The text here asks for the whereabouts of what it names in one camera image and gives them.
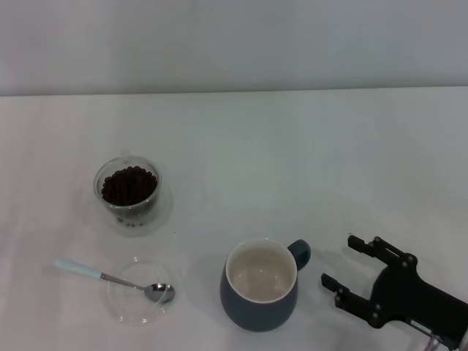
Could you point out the coffee bean pile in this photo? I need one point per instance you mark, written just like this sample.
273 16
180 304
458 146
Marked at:
128 186

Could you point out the small clear glass dish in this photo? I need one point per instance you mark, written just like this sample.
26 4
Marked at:
124 311

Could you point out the clear glass cup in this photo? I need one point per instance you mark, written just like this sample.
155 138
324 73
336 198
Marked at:
109 211

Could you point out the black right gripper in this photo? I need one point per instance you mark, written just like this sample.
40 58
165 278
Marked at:
413 296

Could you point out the dark grey ceramic mug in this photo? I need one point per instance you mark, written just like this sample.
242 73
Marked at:
252 314

